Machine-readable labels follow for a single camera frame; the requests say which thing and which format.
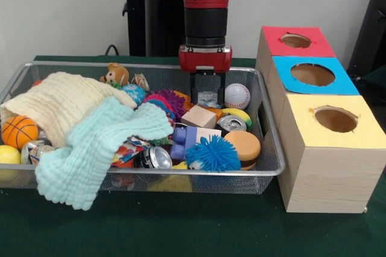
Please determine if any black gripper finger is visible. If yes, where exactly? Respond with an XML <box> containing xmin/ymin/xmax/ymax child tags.
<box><xmin>217</xmin><ymin>74</ymin><xmax>226</xmax><ymax>104</ymax></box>
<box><xmin>189</xmin><ymin>74</ymin><xmax>200</xmax><ymax>104</ymax></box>

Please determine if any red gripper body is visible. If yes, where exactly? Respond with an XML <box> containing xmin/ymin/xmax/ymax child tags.
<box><xmin>178</xmin><ymin>45</ymin><xmax>233</xmax><ymax>77</ymax></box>

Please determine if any clear plastic packet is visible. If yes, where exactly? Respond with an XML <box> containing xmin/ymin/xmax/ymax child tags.
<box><xmin>197</xmin><ymin>90</ymin><xmax>223</xmax><ymax>109</ymax></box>

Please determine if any mint green cloth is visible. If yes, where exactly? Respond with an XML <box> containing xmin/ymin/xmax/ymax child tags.
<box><xmin>35</xmin><ymin>95</ymin><xmax>175</xmax><ymax>212</ymax></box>

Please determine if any clear mesh bin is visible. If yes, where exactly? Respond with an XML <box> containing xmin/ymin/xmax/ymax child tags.
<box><xmin>0</xmin><ymin>60</ymin><xmax>286</xmax><ymax>194</ymax></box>

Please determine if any wooden box with three holes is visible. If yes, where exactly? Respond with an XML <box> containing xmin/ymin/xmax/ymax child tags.
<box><xmin>255</xmin><ymin>25</ymin><xmax>386</xmax><ymax>214</ymax></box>

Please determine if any white toy baseball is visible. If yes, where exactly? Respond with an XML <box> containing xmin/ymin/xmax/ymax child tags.
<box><xmin>224</xmin><ymin>83</ymin><xmax>251</xmax><ymax>110</ymax></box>

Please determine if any wooden cube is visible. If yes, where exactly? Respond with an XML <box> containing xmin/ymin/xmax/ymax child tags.
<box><xmin>180</xmin><ymin>104</ymin><xmax>217</xmax><ymax>129</ymax></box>

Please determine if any toy hamburger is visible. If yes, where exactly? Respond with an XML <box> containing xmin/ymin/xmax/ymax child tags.
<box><xmin>223</xmin><ymin>130</ymin><xmax>262</xmax><ymax>171</ymax></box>

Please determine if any blue spiky ball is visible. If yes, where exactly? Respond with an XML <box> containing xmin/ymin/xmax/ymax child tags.
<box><xmin>185</xmin><ymin>135</ymin><xmax>242</xmax><ymax>173</ymax></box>

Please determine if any brown teddy bear toy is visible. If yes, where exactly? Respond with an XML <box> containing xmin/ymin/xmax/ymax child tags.
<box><xmin>100</xmin><ymin>62</ymin><xmax>130</xmax><ymax>87</ymax></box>

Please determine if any cream knitted cloth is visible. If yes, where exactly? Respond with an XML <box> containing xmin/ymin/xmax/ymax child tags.
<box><xmin>0</xmin><ymin>71</ymin><xmax>138</xmax><ymax>149</ymax></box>

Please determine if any dark green table cloth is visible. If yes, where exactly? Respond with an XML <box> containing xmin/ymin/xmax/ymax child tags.
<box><xmin>0</xmin><ymin>54</ymin><xmax>386</xmax><ymax>257</ymax></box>
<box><xmin>360</xmin><ymin>65</ymin><xmax>386</xmax><ymax>89</ymax></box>

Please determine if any orange toy basketball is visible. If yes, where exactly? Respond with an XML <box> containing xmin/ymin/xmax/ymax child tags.
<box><xmin>1</xmin><ymin>115</ymin><xmax>39</xmax><ymax>151</ymax></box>

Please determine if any yellow ball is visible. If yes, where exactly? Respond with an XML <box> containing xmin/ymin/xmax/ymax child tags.
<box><xmin>0</xmin><ymin>144</ymin><xmax>22</xmax><ymax>179</ymax></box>

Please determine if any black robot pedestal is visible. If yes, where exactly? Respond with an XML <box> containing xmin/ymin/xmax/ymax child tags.
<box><xmin>122</xmin><ymin>0</ymin><xmax>244</xmax><ymax>59</ymax></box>

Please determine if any black cable loop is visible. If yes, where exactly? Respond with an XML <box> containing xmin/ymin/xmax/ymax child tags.
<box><xmin>104</xmin><ymin>44</ymin><xmax>121</xmax><ymax>57</ymax></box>

